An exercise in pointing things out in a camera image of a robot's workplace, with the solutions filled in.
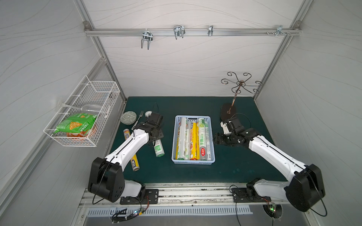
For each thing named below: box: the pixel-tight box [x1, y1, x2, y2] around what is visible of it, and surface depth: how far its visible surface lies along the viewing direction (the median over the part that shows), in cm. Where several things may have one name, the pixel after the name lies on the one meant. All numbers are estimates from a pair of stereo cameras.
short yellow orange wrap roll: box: [189, 121, 198, 161], surface depth 92 cm
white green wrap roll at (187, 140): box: [184, 120, 191, 161], surface depth 91 cm
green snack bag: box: [53, 113, 99, 135], surface depth 56 cm
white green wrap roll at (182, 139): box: [177, 116, 189, 161], surface depth 88 cm
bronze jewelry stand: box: [220, 71, 263, 122], surface depth 90 cm
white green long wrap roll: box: [204, 121, 212, 161], surface depth 90 cm
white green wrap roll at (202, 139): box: [198, 117, 208, 161], surface depth 88 cm
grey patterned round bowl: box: [120, 111, 138, 126], surface depth 106 cm
